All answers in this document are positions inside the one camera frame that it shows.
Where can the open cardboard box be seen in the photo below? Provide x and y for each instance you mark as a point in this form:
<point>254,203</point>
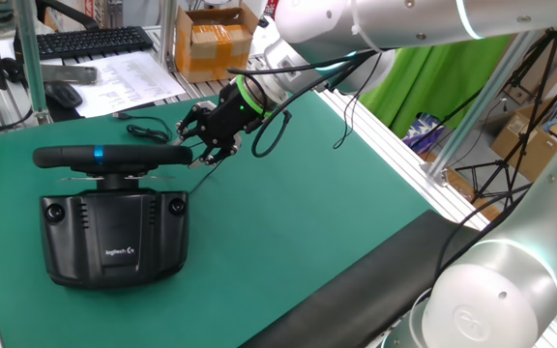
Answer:
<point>544,145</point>

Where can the blue patterned bag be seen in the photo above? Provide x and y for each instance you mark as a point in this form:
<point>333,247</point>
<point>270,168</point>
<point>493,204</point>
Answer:
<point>421,133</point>

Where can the black Logitech wheel base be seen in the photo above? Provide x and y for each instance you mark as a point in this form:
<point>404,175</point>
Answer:
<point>114,232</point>

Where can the bright green curtain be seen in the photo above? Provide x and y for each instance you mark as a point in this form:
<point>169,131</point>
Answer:
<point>419,87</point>

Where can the black mouse pad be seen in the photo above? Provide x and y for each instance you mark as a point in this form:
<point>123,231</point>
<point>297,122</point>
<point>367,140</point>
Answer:
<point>61,115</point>

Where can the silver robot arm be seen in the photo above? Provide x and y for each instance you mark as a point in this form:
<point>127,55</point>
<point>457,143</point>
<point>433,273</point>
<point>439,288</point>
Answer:
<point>404,19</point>

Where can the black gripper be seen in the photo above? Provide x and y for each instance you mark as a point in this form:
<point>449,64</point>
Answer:
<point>227,121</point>

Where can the black computer mouse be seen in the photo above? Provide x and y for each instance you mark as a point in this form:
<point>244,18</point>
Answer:
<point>63,94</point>

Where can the green table mat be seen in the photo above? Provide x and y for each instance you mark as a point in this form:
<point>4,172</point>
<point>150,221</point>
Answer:
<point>283,232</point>

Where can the aluminium table frame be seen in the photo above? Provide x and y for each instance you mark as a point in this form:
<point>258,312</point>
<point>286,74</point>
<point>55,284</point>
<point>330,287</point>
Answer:
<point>380,140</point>

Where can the black computer keyboard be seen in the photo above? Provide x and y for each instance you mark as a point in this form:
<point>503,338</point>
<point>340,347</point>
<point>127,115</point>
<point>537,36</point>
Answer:
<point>90,42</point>

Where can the black foam strip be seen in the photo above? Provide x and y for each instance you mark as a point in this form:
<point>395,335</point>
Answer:
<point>356,290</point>

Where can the black racing steering wheel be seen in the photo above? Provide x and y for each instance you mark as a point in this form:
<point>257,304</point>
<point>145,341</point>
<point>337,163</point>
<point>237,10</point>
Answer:
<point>138,154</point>

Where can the taped cardboard box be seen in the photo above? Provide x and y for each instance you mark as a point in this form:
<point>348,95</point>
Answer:
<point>211,48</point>

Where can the black camera tripod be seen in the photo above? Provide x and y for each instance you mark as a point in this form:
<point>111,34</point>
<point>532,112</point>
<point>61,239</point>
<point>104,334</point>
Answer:
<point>505,164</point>

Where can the black chair armrest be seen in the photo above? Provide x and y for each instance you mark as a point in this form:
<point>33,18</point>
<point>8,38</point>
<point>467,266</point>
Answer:
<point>73,14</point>

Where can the silver metal plate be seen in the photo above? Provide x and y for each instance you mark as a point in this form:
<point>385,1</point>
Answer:
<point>68,74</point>

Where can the white printed paper sheet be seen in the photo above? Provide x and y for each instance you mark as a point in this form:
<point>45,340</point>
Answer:
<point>128,82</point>

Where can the aluminium frame post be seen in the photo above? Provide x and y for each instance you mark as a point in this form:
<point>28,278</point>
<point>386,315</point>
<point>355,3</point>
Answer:
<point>167,34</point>
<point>29,58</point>
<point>481,101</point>

